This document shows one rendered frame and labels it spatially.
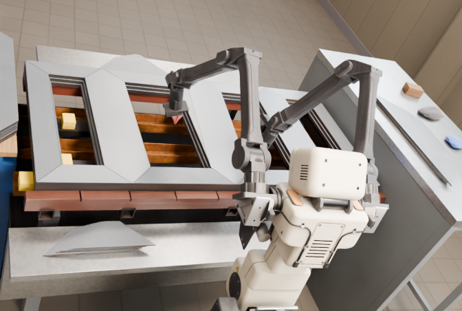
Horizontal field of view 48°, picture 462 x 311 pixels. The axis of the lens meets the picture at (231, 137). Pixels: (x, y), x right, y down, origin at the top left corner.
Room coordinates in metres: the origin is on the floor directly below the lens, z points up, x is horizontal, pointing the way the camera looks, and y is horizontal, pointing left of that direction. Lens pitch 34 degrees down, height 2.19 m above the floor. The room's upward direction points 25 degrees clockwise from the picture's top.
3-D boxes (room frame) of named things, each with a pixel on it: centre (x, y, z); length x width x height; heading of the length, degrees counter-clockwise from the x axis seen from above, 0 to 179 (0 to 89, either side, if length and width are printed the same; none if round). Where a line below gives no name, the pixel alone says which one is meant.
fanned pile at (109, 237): (1.24, 0.28, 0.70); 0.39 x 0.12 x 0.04; 125
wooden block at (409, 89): (2.83, -0.83, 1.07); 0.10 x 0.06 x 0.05; 109
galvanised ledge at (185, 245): (1.42, -0.02, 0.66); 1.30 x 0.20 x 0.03; 125
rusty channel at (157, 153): (1.94, 0.09, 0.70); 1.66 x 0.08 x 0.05; 125
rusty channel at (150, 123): (2.11, 0.21, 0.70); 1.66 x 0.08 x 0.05; 125
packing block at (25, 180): (1.25, 0.59, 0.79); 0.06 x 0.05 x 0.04; 35
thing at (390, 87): (2.50, -0.87, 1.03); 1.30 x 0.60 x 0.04; 35
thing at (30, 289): (1.48, 0.02, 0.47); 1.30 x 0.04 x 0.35; 125
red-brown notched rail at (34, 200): (1.63, -0.12, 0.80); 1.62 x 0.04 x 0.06; 125
